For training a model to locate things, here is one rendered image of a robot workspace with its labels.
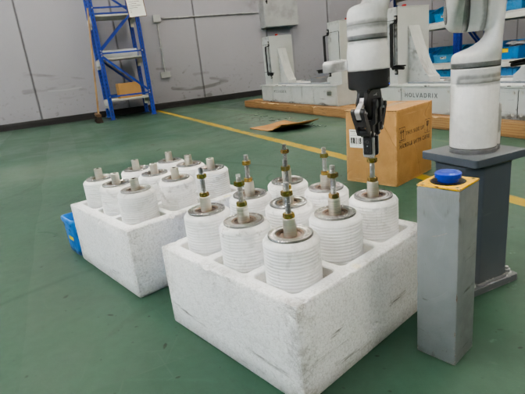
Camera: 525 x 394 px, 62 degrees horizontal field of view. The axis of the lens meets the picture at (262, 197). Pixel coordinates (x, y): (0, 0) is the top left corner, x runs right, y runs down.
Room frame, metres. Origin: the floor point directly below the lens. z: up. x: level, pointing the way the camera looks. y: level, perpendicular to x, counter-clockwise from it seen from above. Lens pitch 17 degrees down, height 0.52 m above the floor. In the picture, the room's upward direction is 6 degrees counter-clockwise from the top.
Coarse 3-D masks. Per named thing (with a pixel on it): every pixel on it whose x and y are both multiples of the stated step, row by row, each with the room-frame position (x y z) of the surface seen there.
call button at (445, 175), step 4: (436, 172) 0.67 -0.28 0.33; (440, 172) 0.66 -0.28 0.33; (444, 172) 0.66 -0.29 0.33; (448, 172) 0.66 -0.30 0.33; (452, 172) 0.66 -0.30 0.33; (456, 172) 0.65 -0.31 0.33; (460, 172) 0.65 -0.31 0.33; (436, 176) 0.66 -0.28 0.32; (440, 176) 0.65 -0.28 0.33; (444, 176) 0.65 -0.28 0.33; (448, 176) 0.64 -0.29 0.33; (452, 176) 0.64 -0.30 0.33; (456, 176) 0.64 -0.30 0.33; (460, 176) 0.65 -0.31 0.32; (440, 180) 0.66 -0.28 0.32; (444, 180) 0.65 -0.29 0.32; (448, 180) 0.65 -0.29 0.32; (452, 180) 0.65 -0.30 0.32; (456, 180) 0.65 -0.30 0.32
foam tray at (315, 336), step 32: (416, 224) 0.82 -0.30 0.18; (192, 256) 0.78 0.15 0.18; (384, 256) 0.71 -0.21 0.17; (416, 256) 0.78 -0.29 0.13; (192, 288) 0.78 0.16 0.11; (224, 288) 0.69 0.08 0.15; (256, 288) 0.63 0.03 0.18; (320, 288) 0.61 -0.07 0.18; (352, 288) 0.65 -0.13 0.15; (384, 288) 0.71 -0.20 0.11; (416, 288) 0.78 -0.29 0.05; (192, 320) 0.79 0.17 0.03; (224, 320) 0.70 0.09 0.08; (256, 320) 0.63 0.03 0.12; (288, 320) 0.57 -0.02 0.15; (320, 320) 0.59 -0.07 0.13; (352, 320) 0.64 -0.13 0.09; (384, 320) 0.71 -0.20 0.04; (224, 352) 0.72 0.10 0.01; (256, 352) 0.64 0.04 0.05; (288, 352) 0.58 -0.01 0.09; (320, 352) 0.59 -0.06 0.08; (352, 352) 0.64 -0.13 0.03; (288, 384) 0.58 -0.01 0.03; (320, 384) 0.59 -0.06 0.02
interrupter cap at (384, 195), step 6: (360, 192) 0.84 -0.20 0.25; (366, 192) 0.84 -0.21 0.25; (384, 192) 0.82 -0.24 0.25; (390, 192) 0.82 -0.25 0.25; (354, 198) 0.82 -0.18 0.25; (360, 198) 0.81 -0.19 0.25; (366, 198) 0.80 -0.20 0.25; (372, 198) 0.80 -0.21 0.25; (378, 198) 0.79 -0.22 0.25; (384, 198) 0.79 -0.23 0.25; (390, 198) 0.79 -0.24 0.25
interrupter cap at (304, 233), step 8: (296, 224) 0.70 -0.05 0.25; (272, 232) 0.68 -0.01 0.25; (280, 232) 0.68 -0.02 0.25; (304, 232) 0.66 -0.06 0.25; (312, 232) 0.66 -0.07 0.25; (272, 240) 0.65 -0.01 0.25; (280, 240) 0.64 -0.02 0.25; (288, 240) 0.64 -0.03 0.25; (296, 240) 0.63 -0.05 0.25; (304, 240) 0.63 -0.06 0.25
